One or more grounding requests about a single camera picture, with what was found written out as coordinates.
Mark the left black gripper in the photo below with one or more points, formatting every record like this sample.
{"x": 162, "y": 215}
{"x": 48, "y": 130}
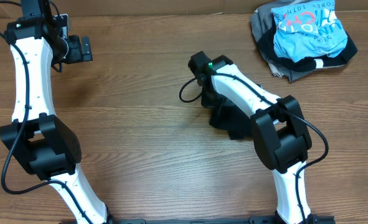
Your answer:
{"x": 77, "y": 55}

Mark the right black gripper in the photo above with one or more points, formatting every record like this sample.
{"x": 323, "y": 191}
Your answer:
{"x": 222, "y": 121}

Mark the black t-shirt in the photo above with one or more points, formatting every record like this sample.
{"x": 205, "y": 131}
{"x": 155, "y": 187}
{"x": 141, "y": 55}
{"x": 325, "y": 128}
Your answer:
{"x": 232, "y": 119}

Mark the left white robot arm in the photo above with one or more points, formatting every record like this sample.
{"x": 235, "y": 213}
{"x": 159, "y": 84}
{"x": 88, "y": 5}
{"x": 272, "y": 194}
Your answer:
{"x": 36, "y": 138}

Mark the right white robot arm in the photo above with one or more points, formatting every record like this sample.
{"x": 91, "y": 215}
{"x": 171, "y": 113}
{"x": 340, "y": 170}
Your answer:
{"x": 276, "y": 126}

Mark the black folded garment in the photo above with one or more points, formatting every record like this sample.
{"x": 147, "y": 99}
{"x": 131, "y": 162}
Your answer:
{"x": 265, "y": 45}

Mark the grey folded garment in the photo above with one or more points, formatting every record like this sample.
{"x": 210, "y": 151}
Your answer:
{"x": 261, "y": 21}

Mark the light blue printed t-shirt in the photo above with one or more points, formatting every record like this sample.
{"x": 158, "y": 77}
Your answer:
{"x": 309, "y": 29}

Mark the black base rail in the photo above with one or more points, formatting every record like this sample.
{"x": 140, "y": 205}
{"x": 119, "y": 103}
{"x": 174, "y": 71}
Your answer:
{"x": 252, "y": 220}

